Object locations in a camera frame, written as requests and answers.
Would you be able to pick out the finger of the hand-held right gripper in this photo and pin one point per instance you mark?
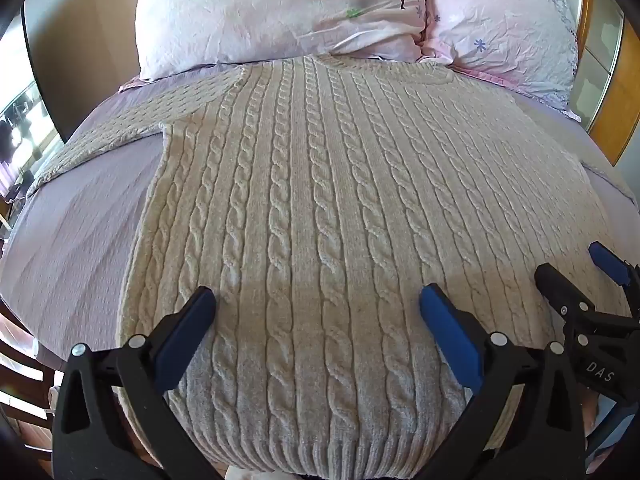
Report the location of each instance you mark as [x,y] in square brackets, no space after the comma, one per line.
[607,261]
[555,282]

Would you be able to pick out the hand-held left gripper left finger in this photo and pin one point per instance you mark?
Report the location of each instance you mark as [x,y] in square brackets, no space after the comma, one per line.
[182,342]

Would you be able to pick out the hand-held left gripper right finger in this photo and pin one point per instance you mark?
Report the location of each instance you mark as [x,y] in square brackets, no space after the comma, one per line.
[450,337]

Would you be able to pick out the lavender bed sheet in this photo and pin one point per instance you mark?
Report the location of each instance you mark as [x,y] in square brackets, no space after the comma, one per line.
[75,260]

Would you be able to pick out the wooden headboard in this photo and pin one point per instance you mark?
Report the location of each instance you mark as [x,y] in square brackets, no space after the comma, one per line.
[612,110]

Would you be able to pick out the dark wooden chair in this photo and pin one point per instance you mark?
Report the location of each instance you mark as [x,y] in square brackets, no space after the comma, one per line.
[22,385]

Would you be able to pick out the small pink floral pillow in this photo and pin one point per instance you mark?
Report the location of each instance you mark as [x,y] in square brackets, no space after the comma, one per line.
[505,30]

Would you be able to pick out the large pink floral pillow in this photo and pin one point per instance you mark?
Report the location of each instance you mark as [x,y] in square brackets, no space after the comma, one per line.
[260,15]

